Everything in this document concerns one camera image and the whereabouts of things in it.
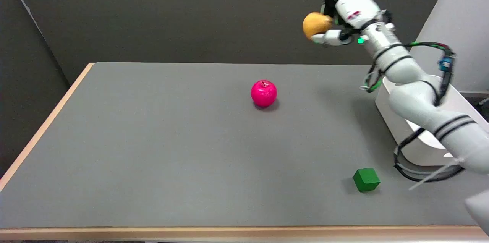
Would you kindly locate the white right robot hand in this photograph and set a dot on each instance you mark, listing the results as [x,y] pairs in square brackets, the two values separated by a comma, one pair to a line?
[354,10]

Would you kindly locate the white box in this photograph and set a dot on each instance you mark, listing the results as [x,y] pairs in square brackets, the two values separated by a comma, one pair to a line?
[424,147]

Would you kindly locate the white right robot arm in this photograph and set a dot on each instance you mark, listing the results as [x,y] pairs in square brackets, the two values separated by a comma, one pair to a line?
[416,94]

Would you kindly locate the red apple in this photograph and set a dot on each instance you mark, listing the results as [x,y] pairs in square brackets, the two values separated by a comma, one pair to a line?
[263,93]

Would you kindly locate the green cube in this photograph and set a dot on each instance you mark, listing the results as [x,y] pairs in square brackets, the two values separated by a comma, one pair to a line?
[366,179]

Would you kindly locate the yellow pear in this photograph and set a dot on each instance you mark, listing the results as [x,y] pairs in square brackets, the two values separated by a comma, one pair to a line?
[315,24]

